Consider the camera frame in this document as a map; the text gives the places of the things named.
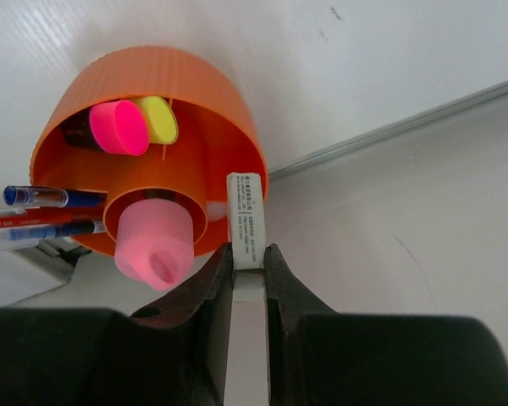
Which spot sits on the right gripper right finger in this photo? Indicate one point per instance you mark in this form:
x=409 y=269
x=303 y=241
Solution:
x=318 y=356

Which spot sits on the white staples box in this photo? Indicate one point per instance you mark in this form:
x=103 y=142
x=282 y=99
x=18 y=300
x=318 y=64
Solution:
x=247 y=234

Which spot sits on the pink cap black highlighter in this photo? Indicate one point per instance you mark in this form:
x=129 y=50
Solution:
x=114 y=127

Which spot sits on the dark blue gel pen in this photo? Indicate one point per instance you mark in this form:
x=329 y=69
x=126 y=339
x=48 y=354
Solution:
x=33 y=196

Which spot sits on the orange round organizer container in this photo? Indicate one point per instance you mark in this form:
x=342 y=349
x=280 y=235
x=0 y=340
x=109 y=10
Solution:
x=217 y=137

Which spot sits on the yellow cap black highlighter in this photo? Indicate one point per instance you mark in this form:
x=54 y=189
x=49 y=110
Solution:
x=160 y=120

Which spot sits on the blue clear barrel pen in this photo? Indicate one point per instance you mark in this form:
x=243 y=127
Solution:
x=52 y=231

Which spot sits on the red gel pen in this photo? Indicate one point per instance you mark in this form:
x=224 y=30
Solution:
x=35 y=218

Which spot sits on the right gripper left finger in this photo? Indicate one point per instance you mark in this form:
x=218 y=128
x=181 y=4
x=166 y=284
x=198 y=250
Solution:
x=172 y=351

